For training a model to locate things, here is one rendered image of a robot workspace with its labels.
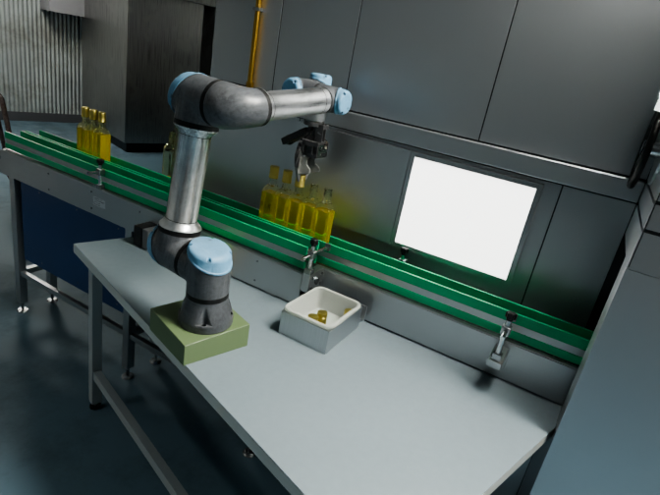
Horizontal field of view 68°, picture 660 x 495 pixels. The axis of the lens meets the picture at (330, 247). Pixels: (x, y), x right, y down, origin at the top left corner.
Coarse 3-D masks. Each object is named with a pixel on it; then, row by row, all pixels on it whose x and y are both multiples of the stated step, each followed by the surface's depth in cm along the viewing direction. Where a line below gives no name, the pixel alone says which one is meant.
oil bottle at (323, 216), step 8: (320, 208) 172; (328, 208) 171; (320, 216) 172; (328, 216) 172; (312, 224) 175; (320, 224) 173; (328, 224) 174; (312, 232) 175; (320, 232) 174; (328, 232) 176; (328, 240) 178
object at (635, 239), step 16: (656, 176) 119; (656, 192) 107; (640, 208) 126; (656, 208) 106; (640, 224) 115; (656, 224) 107; (640, 240) 109; (656, 240) 107; (640, 256) 109; (656, 256) 108; (640, 272) 110; (656, 272) 109
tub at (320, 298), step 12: (324, 288) 167; (300, 300) 157; (312, 300) 165; (324, 300) 167; (336, 300) 165; (348, 300) 163; (300, 312) 159; (312, 312) 164; (336, 312) 166; (348, 312) 154; (324, 324) 144; (336, 324) 146
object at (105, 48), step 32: (96, 0) 623; (128, 0) 560; (160, 0) 584; (192, 0) 606; (96, 32) 636; (128, 32) 573; (160, 32) 597; (192, 32) 624; (96, 64) 650; (128, 64) 586; (160, 64) 611; (192, 64) 639; (96, 96) 664; (128, 96) 600; (160, 96) 627; (128, 128) 614; (160, 128) 642
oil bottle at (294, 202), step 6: (294, 192) 177; (288, 198) 177; (294, 198) 176; (300, 198) 175; (288, 204) 178; (294, 204) 176; (300, 204) 176; (288, 210) 178; (294, 210) 177; (300, 210) 177; (288, 216) 179; (294, 216) 177; (288, 222) 179; (294, 222) 178; (294, 228) 179
